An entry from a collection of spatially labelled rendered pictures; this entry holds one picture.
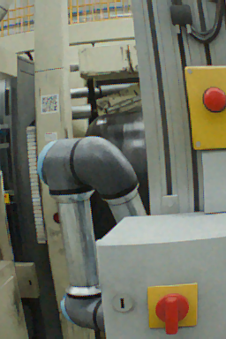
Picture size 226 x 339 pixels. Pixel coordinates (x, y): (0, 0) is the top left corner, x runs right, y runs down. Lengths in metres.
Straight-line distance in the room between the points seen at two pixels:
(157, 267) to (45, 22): 1.57
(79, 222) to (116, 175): 0.17
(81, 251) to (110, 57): 1.16
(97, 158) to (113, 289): 0.57
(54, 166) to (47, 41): 0.90
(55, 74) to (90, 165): 0.89
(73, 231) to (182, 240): 0.68
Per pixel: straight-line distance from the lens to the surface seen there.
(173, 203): 0.84
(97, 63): 2.27
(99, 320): 1.31
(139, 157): 1.80
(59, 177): 1.26
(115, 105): 2.38
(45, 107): 2.03
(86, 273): 1.33
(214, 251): 0.64
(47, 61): 2.05
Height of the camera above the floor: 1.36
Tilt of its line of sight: 3 degrees down
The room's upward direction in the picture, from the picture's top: 4 degrees counter-clockwise
